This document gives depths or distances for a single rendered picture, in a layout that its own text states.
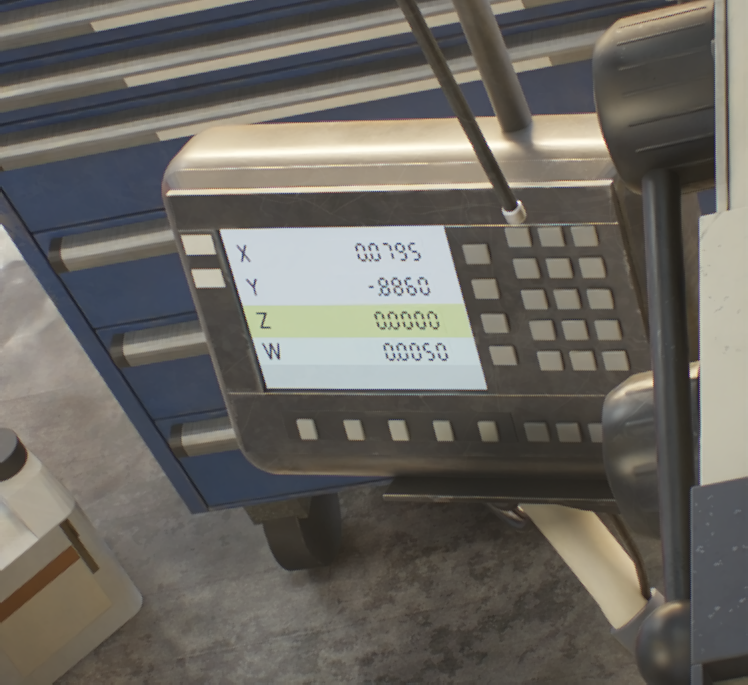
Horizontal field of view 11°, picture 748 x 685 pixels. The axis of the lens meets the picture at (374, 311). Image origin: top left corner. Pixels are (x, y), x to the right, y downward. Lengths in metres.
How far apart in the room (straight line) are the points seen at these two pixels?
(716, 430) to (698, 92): 0.23
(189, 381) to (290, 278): 1.29
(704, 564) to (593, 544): 1.30
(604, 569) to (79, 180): 1.06
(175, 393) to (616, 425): 2.16
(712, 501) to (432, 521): 2.67
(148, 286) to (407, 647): 0.51
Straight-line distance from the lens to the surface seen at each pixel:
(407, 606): 3.78
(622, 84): 1.41
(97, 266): 3.43
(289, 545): 3.78
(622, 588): 2.46
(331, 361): 2.32
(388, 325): 2.28
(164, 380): 3.58
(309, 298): 2.30
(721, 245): 1.26
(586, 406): 2.26
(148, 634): 3.90
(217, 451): 3.62
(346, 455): 2.36
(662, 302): 1.38
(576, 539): 2.46
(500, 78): 2.20
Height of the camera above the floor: 2.77
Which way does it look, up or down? 43 degrees down
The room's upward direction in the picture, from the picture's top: 30 degrees counter-clockwise
